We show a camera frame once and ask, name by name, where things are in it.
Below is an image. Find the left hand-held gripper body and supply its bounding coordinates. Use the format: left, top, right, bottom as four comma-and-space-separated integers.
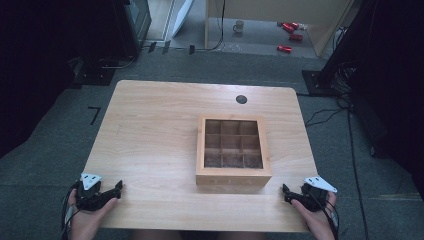
74, 172, 113, 212

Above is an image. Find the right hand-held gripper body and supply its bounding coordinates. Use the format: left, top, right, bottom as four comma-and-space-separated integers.
299, 175, 338, 213

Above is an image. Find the person's left hand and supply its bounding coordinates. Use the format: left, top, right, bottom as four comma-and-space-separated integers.
68, 190, 119, 240

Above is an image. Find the person's right hand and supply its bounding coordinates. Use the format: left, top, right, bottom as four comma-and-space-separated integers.
291, 192, 338, 240

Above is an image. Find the wooden compartment box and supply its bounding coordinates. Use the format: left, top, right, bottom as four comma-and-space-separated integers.
195, 115, 273, 187

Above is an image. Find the dark curtain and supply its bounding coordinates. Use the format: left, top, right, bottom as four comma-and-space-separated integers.
324, 0, 424, 201
0, 0, 129, 159

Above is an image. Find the black cabinet with monitor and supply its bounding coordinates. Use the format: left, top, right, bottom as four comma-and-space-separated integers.
112, 0, 153, 58

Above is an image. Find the white board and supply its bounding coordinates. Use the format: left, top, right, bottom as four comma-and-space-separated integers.
171, 0, 195, 38

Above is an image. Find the right hand-held gripper cable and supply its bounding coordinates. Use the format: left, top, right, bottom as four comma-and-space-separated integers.
308, 191, 340, 240

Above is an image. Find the hand-held gripper cable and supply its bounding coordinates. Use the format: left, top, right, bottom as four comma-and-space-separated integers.
308, 191, 340, 240
60, 180, 82, 240

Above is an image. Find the left hand-held gripper cable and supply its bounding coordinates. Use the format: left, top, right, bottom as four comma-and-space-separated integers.
60, 180, 82, 240

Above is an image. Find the long black floor cable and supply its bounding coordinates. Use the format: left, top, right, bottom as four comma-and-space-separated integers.
346, 106, 370, 240

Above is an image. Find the black stand base plate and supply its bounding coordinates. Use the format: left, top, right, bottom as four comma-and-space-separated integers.
69, 57, 117, 90
301, 69, 341, 98

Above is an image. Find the black looped floor cable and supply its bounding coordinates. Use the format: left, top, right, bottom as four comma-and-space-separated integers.
98, 53, 138, 70

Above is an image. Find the black hanging cable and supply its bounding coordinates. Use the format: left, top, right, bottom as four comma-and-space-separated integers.
194, 0, 227, 52

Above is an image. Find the light wooden desk frame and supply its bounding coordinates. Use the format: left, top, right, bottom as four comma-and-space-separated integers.
204, 0, 355, 60

